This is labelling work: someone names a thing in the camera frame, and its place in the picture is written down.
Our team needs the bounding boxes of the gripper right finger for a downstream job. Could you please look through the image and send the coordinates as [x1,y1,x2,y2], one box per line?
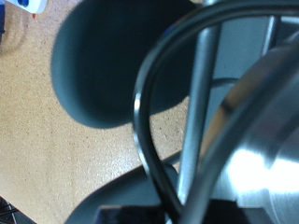
[207,199,250,224]

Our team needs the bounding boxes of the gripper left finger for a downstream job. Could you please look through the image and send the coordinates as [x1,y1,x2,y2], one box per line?
[93,203,167,224]

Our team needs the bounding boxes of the stainless steel pot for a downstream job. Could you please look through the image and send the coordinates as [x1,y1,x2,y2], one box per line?
[133,0,299,224]

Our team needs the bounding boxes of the dark oval rack clip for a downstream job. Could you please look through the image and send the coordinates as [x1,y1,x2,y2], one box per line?
[64,161,180,224]
[50,0,200,130]

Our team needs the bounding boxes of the steel wire dish rack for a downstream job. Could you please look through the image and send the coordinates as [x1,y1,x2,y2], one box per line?
[162,15,281,206]

